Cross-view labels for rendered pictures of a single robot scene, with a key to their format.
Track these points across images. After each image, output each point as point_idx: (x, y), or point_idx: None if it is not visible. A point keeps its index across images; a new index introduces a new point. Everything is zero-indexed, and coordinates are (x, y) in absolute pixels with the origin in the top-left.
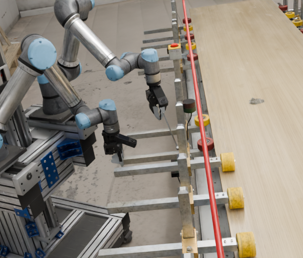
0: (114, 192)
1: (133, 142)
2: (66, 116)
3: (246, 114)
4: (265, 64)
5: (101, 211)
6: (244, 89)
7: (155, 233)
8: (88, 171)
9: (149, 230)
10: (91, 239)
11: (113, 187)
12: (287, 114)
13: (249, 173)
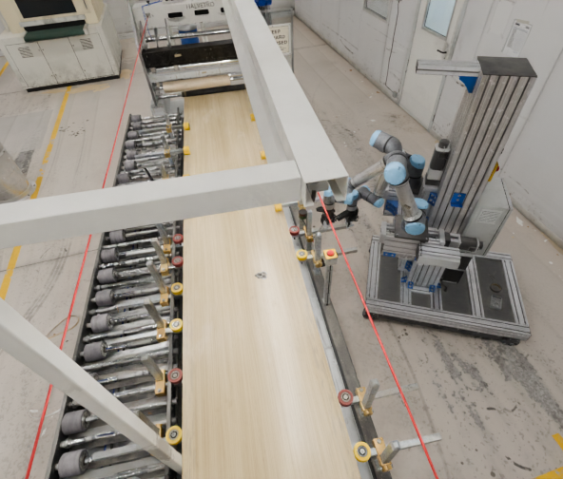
0: (407, 373)
1: (337, 215)
2: (395, 219)
3: (268, 258)
4: (248, 354)
5: (386, 304)
6: (270, 296)
7: (347, 325)
8: (460, 409)
9: (354, 328)
10: (379, 282)
11: (413, 380)
12: (240, 258)
13: (266, 207)
